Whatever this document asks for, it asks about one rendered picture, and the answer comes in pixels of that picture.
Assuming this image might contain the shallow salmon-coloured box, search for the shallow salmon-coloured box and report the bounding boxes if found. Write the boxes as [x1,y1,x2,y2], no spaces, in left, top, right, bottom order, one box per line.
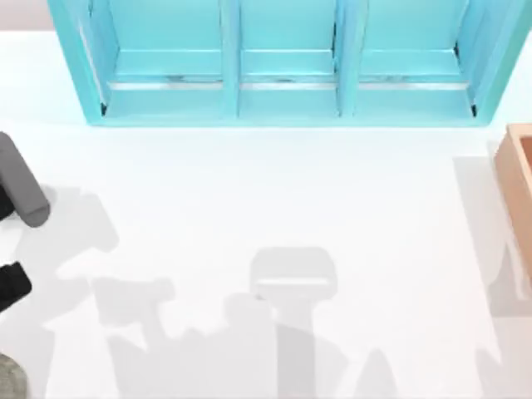
[494,123,532,299]

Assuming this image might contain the grey rounded cylinder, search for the grey rounded cylinder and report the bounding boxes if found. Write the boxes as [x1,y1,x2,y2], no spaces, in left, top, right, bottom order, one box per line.
[0,131,52,229]

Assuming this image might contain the light blue rack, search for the light blue rack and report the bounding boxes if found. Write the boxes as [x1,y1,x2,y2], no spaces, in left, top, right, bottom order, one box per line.
[46,0,532,128]

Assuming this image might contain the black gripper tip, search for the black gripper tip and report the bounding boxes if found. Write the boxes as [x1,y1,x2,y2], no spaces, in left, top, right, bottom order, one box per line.
[0,261,33,315]

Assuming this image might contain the grey speckled round object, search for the grey speckled round object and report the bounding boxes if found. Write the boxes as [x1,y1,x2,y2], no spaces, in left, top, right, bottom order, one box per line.
[0,352,30,399]

